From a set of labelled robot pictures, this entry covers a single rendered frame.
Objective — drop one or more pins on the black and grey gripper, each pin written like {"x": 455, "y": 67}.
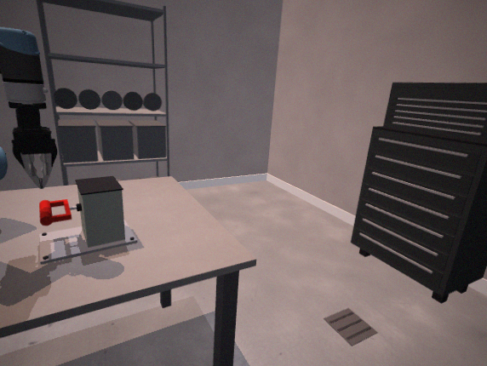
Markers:
{"x": 33, "y": 139}

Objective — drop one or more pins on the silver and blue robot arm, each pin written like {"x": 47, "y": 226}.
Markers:
{"x": 20, "y": 64}

